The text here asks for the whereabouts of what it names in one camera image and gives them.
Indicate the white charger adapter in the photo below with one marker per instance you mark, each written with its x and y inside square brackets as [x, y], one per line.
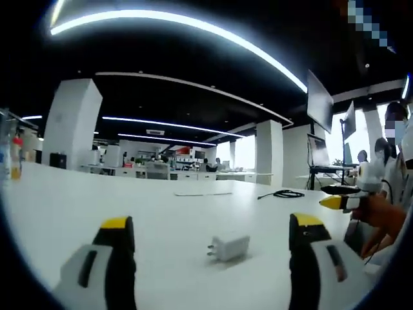
[230, 248]

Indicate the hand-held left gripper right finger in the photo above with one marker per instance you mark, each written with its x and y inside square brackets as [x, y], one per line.
[322, 274]

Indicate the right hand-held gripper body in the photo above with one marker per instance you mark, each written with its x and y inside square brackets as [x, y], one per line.
[371, 177]

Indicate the ceiling light strip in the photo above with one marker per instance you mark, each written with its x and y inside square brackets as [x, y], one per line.
[405, 86]
[171, 124]
[31, 117]
[167, 16]
[167, 139]

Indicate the white office desk row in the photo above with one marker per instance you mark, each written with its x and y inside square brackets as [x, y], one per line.
[193, 176]

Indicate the ceiling air conditioner unit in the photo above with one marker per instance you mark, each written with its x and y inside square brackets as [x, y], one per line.
[155, 131]

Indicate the person's bare leg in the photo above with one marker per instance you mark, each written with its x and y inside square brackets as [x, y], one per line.
[376, 242]

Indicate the grey office chair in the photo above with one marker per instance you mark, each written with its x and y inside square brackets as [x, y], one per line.
[158, 170]

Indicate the red wall sign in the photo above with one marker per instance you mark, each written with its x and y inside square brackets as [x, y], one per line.
[185, 151]

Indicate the black box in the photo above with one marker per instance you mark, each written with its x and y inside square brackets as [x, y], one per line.
[58, 160]

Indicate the storage shelf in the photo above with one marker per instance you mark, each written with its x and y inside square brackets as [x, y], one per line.
[29, 151]

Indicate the large black monitor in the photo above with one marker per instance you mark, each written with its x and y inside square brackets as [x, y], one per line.
[319, 100]

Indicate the white square pillar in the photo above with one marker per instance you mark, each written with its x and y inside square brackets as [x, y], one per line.
[72, 126]
[269, 151]

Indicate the white blue bottle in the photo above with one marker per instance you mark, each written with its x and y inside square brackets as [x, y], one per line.
[4, 161]

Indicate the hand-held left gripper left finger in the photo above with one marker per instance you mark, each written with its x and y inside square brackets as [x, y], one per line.
[96, 274]

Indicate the small black monitor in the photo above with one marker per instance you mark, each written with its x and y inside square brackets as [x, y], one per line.
[349, 117]

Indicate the red capped bottle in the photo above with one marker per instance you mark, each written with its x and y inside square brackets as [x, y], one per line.
[16, 161]

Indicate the open laptop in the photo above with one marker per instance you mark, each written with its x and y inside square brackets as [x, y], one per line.
[317, 150]

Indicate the person's right hand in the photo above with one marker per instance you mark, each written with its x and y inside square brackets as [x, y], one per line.
[374, 210]

